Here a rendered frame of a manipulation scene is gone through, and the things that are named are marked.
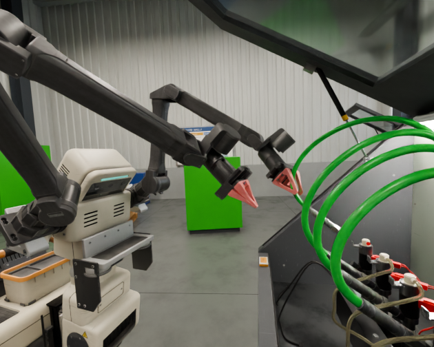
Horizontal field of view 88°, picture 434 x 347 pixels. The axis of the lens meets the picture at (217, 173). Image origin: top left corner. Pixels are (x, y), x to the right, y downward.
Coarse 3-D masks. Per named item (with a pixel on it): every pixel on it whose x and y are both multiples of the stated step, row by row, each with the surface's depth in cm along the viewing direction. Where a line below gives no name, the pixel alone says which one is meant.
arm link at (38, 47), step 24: (24, 24) 38; (0, 48) 31; (24, 48) 39; (48, 48) 36; (24, 72) 34; (48, 72) 37; (72, 72) 38; (72, 96) 40; (96, 96) 41; (120, 96) 44; (120, 120) 46; (144, 120) 47; (168, 144) 52; (192, 144) 54
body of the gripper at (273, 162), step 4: (272, 156) 75; (276, 156) 74; (268, 160) 75; (272, 160) 74; (276, 160) 73; (280, 160) 73; (268, 164) 75; (272, 164) 74; (276, 164) 69; (280, 164) 69; (268, 168) 76; (272, 168) 70; (276, 168) 69; (268, 172) 72; (272, 172) 71; (276, 172) 72; (268, 176) 71; (272, 176) 72
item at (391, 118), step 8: (352, 120) 60; (360, 120) 58; (368, 120) 57; (376, 120) 57; (384, 120) 56; (392, 120) 55; (400, 120) 54; (408, 120) 53; (336, 128) 61; (344, 128) 60; (416, 128) 53; (424, 128) 52; (320, 136) 64; (328, 136) 63; (312, 144) 65; (304, 152) 66; (296, 160) 68; (296, 168) 68
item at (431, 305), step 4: (420, 300) 37; (424, 300) 37; (428, 300) 37; (432, 300) 37; (420, 304) 37; (424, 304) 37; (428, 304) 36; (432, 304) 36; (428, 308) 36; (432, 308) 36; (432, 312) 36
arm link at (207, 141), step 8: (216, 128) 56; (224, 128) 56; (232, 128) 60; (208, 136) 58; (216, 136) 55; (224, 136) 56; (232, 136) 55; (240, 136) 59; (200, 144) 60; (208, 144) 57; (216, 144) 57; (224, 144) 57; (232, 144) 57; (192, 152) 55; (224, 152) 58; (184, 160) 55; (192, 160) 56; (200, 160) 56
